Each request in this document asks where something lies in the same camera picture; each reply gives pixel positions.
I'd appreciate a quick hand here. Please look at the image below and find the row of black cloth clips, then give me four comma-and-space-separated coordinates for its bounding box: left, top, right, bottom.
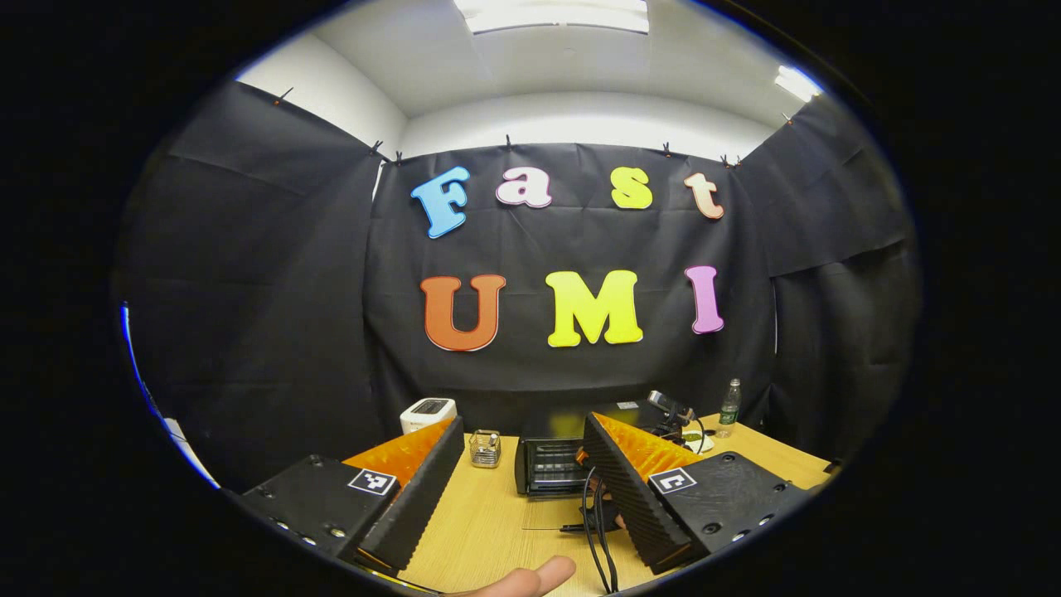
276, 85, 795, 167

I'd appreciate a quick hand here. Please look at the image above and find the black cable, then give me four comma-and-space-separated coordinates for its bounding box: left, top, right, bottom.
580, 467, 623, 594

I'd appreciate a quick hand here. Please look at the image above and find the black electric oven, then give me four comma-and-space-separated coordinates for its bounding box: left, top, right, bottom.
514, 402, 664, 531

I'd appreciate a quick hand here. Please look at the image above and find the white toaster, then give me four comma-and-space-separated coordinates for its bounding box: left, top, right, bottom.
400, 398, 458, 435

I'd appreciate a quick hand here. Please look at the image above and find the small ceiling light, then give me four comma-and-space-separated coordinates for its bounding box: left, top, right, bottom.
775, 66, 821, 102

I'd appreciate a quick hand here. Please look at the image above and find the black backdrop cloth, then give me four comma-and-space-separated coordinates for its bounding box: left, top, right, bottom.
112, 79, 921, 494

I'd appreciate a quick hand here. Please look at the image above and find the clear plastic water bottle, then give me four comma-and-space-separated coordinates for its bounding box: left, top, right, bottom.
718, 379, 742, 439

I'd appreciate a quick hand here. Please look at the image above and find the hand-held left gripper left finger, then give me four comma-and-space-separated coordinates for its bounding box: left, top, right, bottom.
236, 416, 467, 573

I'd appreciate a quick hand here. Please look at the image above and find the large ceiling light panel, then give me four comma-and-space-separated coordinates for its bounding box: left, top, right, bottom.
454, 0, 650, 34

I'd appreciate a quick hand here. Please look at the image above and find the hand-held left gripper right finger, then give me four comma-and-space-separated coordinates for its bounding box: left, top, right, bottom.
580, 412, 809, 575

